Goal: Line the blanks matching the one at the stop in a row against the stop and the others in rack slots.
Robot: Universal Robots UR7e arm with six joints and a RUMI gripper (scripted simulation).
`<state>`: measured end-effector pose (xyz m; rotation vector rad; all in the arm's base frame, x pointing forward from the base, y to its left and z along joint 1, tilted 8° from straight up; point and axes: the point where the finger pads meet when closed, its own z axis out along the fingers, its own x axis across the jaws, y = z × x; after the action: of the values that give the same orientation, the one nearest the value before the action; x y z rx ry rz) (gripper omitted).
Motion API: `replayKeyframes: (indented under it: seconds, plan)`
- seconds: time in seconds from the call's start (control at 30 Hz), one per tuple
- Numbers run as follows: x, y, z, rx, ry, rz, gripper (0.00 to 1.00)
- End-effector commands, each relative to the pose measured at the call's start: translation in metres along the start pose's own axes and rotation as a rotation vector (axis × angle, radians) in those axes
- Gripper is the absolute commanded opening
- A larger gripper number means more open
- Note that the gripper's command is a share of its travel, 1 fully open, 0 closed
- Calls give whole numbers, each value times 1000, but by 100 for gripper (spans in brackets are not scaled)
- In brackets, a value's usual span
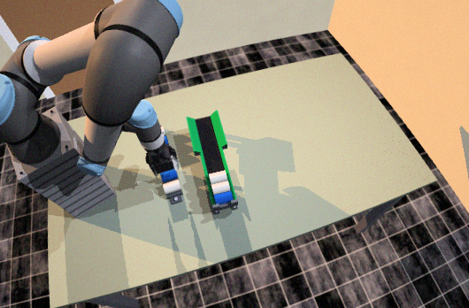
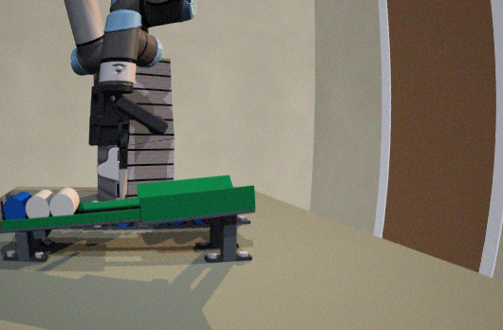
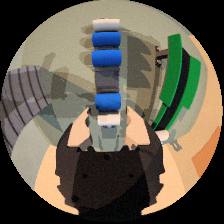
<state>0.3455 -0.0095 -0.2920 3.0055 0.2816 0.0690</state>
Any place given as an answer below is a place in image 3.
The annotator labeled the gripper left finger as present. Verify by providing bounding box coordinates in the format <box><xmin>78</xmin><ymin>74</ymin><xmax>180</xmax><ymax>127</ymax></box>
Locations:
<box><xmin>55</xmin><ymin>108</ymin><xmax>93</xmax><ymax>177</ymax></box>

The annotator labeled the blue cylinder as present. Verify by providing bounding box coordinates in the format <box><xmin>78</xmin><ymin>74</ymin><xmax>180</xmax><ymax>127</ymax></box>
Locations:
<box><xmin>92</xmin><ymin>32</ymin><xmax>121</xmax><ymax>47</ymax></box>
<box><xmin>95</xmin><ymin>93</ymin><xmax>121</xmax><ymax>110</ymax></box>
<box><xmin>92</xmin><ymin>50</ymin><xmax>122</xmax><ymax>67</ymax></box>

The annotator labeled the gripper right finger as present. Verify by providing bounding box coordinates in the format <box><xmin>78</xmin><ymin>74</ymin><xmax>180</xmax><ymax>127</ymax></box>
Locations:
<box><xmin>125</xmin><ymin>106</ymin><xmax>165</xmax><ymax>175</ymax></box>

